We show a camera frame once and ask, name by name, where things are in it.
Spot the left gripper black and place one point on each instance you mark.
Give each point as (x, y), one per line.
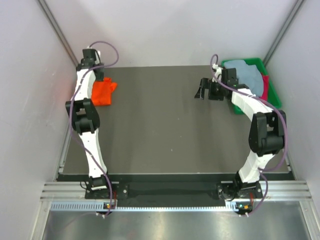
(99, 76)

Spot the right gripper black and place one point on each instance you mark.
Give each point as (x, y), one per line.
(205, 84)

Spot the orange t shirt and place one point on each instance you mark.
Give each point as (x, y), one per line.
(102, 92)

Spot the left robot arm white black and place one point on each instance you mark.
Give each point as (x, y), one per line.
(84, 119)

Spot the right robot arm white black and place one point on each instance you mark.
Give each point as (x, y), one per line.
(267, 130)

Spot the grey blue t shirt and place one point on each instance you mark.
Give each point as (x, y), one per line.
(248, 75)

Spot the magenta t shirt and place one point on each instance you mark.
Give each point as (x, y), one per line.
(264, 95)

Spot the green plastic bin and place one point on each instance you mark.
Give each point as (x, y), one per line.
(273, 97)

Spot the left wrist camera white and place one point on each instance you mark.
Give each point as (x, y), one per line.
(94, 54)

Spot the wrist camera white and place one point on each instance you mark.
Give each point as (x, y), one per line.
(217, 70)
(94, 54)

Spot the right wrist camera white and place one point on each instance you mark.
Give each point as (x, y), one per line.
(217, 70)

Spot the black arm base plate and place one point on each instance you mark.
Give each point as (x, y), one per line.
(174, 190)

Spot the aluminium frame rail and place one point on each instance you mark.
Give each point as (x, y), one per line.
(283, 190)

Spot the grey slotted cable duct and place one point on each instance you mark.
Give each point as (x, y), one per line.
(102, 207)

